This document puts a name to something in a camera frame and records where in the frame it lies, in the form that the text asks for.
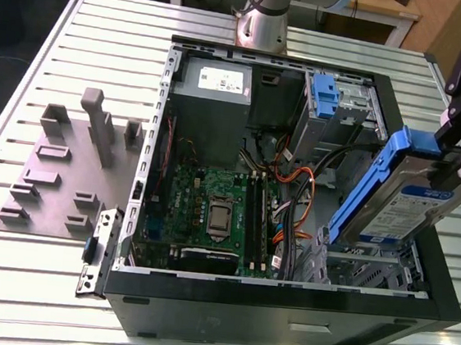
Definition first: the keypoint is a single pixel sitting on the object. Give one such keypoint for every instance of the hard disk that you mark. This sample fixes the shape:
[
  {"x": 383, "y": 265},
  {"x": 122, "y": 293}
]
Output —
[{"x": 400, "y": 207}]

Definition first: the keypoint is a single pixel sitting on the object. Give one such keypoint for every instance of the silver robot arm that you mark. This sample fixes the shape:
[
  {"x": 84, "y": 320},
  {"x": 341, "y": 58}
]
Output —
[{"x": 266, "y": 32}]

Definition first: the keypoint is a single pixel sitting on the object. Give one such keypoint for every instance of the metal disk bay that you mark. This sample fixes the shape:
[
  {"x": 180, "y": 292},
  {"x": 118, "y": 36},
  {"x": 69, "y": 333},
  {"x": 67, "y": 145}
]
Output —
[{"x": 361, "y": 258}]

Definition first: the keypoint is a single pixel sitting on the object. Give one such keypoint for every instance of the wooden cabinet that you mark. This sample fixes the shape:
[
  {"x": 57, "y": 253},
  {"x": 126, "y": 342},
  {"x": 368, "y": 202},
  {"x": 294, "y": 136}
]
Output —
[{"x": 447, "y": 30}]

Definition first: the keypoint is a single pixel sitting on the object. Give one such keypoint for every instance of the wooden desk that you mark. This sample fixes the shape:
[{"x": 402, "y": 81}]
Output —
[{"x": 380, "y": 7}]

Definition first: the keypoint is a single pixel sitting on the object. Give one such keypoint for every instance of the metal drive cage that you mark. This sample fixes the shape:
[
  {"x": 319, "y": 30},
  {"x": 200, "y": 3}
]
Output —
[{"x": 334, "y": 127}]

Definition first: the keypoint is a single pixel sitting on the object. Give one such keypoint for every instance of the black RAM slot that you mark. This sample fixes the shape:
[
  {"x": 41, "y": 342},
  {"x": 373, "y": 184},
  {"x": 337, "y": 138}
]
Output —
[
  {"x": 252, "y": 224},
  {"x": 263, "y": 225}
]

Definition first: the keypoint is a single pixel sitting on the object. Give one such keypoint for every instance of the green motherboard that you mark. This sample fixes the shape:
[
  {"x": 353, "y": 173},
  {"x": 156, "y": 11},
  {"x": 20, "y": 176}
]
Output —
[{"x": 233, "y": 181}]

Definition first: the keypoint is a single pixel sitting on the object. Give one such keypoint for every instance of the silver CPU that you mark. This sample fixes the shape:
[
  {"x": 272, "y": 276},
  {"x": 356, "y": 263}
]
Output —
[{"x": 219, "y": 217}]

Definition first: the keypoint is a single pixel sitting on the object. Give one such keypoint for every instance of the CPU socket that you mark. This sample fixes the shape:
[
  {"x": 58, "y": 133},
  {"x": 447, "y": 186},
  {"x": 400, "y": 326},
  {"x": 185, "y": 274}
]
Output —
[{"x": 218, "y": 234}]

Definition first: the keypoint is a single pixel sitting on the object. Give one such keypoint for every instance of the grey power supply unit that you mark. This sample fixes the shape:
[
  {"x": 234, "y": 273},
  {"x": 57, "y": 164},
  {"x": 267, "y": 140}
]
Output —
[{"x": 206, "y": 129}]

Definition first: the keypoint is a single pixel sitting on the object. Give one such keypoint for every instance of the black PC case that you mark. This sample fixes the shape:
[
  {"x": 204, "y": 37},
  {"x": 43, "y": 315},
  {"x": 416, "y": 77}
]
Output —
[{"x": 240, "y": 317}]

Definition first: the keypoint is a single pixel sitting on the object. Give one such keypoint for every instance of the black graphics card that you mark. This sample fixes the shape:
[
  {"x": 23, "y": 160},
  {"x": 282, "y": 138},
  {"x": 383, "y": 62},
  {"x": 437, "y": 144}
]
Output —
[{"x": 205, "y": 258}]

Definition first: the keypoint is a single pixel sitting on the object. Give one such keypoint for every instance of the grey parts rack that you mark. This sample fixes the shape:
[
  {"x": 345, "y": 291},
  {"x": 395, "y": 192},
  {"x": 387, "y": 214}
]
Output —
[{"x": 60, "y": 187}]

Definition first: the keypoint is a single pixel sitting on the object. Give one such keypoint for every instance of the metal bracket with blue latch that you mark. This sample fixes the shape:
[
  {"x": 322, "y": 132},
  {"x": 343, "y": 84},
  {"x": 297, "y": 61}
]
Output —
[{"x": 87, "y": 281}]

